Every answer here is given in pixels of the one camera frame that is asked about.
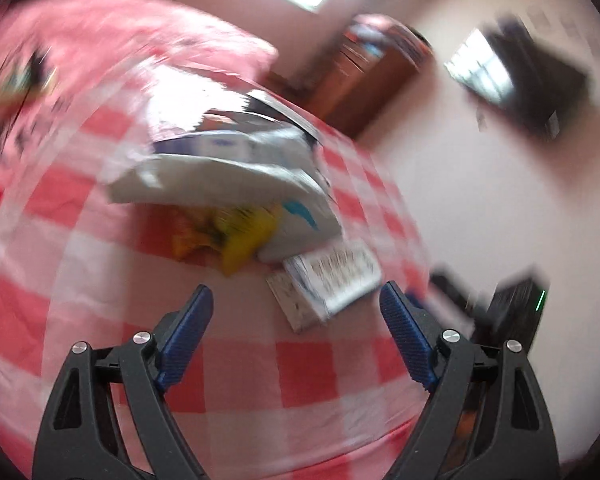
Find white barcode carton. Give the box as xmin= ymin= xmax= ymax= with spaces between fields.
xmin=266 ymin=240 xmax=383 ymax=333

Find clear plastic sheet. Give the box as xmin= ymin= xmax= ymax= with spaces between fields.
xmin=130 ymin=65 xmax=261 ymax=146

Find black wall television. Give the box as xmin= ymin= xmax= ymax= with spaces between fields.
xmin=445 ymin=17 xmax=593 ymax=141

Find red white checked tablecloth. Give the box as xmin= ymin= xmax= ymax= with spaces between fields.
xmin=0 ymin=75 xmax=431 ymax=461

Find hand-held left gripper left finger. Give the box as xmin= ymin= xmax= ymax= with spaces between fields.
xmin=32 ymin=284 xmax=215 ymax=480

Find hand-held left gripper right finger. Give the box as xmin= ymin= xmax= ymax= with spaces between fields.
xmin=379 ymin=281 xmax=561 ymax=480

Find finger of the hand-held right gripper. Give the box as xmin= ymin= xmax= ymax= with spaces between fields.
xmin=430 ymin=270 xmax=482 ymax=319

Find white grey plastic bag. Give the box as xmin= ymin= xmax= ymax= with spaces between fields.
xmin=107 ymin=125 xmax=343 ymax=261

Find pink printed bedspread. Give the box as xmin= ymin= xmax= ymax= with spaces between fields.
xmin=0 ymin=0 xmax=281 ymax=221

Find pink folded blanket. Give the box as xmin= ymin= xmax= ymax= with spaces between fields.
xmin=352 ymin=15 xmax=433 ymax=61

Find black white wrapper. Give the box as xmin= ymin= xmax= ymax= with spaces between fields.
xmin=242 ymin=89 xmax=326 ymax=146

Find brown wooden cabinet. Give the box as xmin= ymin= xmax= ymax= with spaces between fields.
xmin=267 ymin=15 xmax=433 ymax=138

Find white blue printed packet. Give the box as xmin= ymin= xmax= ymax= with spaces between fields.
xmin=152 ymin=127 xmax=261 ymax=161

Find yellow orange snack wrapper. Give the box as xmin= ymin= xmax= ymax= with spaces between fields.
xmin=172 ymin=202 xmax=286 ymax=277

